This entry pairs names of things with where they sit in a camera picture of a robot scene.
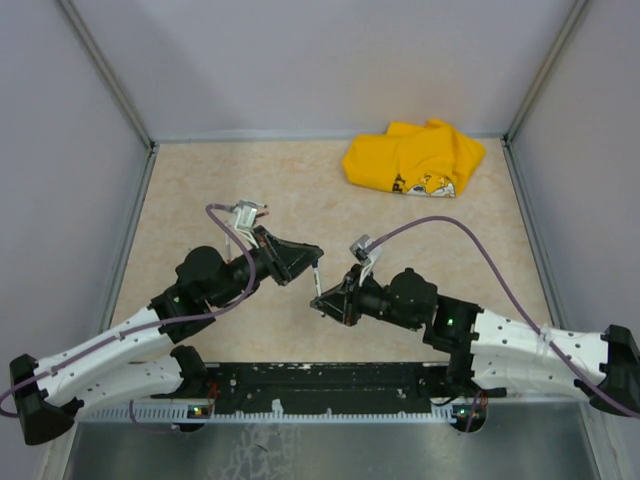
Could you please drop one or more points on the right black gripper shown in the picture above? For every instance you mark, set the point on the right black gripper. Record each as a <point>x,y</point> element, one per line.
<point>344,300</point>

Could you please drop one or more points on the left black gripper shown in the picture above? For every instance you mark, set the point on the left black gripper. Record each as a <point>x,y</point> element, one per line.
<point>282,258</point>

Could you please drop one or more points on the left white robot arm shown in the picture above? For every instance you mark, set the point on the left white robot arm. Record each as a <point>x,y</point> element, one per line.
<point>145,355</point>

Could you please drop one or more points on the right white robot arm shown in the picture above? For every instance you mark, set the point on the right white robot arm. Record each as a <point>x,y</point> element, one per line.
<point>491,353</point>

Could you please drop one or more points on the white pen red tip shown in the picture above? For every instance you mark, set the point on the white pen red tip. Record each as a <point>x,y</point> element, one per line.
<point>228,250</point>

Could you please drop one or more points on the yellow folded t-shirt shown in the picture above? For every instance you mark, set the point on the yellow folded t-shirt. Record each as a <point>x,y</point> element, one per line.
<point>430,160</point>

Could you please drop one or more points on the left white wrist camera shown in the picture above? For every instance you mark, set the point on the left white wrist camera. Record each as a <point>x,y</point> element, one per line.
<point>244,217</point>

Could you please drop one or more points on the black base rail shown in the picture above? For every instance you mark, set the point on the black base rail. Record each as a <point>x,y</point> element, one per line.
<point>318,388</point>

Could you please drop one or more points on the white slotted cable duct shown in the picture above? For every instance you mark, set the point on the white slotted cable duct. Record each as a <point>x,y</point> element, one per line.
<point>186,413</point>

